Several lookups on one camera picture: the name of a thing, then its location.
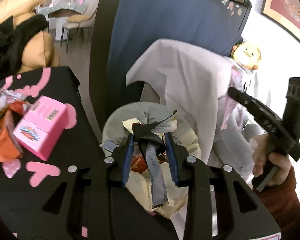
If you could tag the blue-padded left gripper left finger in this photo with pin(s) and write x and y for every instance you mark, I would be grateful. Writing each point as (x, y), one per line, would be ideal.
(128, 151)

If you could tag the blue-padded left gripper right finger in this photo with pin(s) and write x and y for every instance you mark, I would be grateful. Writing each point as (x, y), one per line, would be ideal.
(172, 156)

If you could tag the black and grey torn wrapper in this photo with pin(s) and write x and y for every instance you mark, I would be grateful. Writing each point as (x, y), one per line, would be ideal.
(151, 145)

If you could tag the red sleeve forearm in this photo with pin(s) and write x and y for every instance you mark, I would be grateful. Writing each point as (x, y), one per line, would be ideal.
(283, 204)

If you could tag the grey-lined round trash bin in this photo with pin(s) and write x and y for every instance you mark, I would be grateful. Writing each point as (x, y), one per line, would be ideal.
(114, 137)

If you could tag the right hand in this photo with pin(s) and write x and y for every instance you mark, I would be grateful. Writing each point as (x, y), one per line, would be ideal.
(260, 156)

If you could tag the grey cloth over chair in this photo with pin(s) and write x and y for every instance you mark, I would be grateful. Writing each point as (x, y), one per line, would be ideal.
(194, 81)

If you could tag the black tablecloth with pink print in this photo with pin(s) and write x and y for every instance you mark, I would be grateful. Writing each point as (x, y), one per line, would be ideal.
(45, 199)

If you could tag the yellow plush toy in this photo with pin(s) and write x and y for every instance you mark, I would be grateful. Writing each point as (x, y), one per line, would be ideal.
(247, 55)

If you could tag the pink cardboard box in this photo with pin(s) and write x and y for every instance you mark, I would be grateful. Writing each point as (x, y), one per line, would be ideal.
(40, 128)

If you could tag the tan sofa cushions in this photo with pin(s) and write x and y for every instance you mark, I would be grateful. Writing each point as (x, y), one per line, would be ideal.
(40, 51)

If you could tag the beige dining chair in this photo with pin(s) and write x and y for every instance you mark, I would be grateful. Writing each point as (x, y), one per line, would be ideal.
(80, 22)

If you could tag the crumpled foil snack wrappers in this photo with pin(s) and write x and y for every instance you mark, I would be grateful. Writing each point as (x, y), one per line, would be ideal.
(14, 101)

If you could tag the navy blue panel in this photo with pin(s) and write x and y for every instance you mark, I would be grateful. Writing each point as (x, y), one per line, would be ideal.
(209, 24)

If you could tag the dining table with cover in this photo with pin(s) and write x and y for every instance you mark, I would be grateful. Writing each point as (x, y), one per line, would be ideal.
(62, 8)

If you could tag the black garment on sofa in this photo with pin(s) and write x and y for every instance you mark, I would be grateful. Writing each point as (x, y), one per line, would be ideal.
(13, 41)

